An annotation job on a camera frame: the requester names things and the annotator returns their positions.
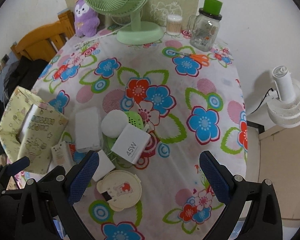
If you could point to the orange handled scissors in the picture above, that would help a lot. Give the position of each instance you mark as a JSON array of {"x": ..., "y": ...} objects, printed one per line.
[{"x": 199, "y": 58}]

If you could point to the white tissue pack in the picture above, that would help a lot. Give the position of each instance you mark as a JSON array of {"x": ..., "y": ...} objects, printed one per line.
[{"x": 87, "y": 130}]

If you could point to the beige round bear compact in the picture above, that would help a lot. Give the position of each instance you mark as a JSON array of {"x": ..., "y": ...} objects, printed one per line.
[{"x": 121, "y": 189}]

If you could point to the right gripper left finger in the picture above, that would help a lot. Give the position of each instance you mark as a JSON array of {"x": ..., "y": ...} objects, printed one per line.
[{"x": 80, "y": 176}]

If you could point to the green desk fan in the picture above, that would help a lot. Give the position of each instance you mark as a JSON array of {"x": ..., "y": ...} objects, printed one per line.
[{"x": 138, "y": 32}]

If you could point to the yellow cartoon storage box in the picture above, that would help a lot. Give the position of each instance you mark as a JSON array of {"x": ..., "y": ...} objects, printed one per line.
[{"x": 29, "y": 127}]

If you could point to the small white labelled box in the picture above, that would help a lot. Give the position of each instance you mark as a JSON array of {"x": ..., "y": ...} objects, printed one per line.
[{"x": 61, "y": 155}]

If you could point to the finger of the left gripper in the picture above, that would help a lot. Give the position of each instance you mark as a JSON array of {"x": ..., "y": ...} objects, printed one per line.
[{"x": 17, "y": 166}]

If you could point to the floral tablecloth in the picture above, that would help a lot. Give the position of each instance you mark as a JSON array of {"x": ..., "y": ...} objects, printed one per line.
[{"x": 189, "y": 107}]

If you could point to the green perforated speaker case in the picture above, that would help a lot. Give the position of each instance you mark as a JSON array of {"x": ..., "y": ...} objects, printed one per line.
[{"x": 134, "y": 119}]

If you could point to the purple plush toy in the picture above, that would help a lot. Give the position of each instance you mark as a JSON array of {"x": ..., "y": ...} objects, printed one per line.
[{"x": 86, "y": 20}]

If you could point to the white rectangular block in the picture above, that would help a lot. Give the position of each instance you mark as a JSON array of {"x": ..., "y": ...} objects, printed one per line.
[{"x": 105, "y": 166}]

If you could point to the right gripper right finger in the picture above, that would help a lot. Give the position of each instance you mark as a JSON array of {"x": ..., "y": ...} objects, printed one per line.
[{"x": 217, "y": 175}]

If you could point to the white 45W charger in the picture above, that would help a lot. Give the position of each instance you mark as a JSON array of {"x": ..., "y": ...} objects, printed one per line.
[{"x": 131, "y": 143}]

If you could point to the cotton swab jar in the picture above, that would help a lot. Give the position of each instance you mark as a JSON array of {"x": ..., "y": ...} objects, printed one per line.
[{"x": 173, "y": 24}]

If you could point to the black clothing on chair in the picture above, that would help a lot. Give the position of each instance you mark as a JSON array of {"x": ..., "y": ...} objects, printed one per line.
[{"x": 24, "y": 73}]

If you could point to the wooden chair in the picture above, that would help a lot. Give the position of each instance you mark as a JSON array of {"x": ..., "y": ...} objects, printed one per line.
[{"x": 44, "y": 42}]

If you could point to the white floor fan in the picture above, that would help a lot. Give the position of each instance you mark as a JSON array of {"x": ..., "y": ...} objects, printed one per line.
[{"x": 284, "y": 106}]

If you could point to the glass jar green lid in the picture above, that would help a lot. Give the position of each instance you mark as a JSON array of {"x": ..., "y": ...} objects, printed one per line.
[{"x": 204, "y": 27}]

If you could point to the beige patterned board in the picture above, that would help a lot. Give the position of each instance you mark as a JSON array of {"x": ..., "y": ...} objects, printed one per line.
[{"x": 153, "y": 11}]

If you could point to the white round sponge puff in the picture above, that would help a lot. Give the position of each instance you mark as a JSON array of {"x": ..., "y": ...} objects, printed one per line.
[{"x": 114, "y": 123}]

